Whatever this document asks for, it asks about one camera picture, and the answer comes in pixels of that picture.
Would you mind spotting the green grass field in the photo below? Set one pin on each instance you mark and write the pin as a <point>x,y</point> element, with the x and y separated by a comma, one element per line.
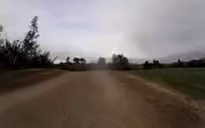
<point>180,80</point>

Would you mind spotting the dark trees beside road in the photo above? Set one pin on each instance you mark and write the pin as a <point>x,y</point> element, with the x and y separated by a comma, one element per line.
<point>20,53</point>

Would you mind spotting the distant row of trees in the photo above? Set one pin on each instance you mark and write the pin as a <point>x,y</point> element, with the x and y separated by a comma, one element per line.
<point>150,64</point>

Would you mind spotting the brown dirt road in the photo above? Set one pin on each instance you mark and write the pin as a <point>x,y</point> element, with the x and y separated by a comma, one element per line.
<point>86,100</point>

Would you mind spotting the brownish grass verge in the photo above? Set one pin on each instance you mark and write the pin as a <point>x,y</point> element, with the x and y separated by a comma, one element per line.
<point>16,78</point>

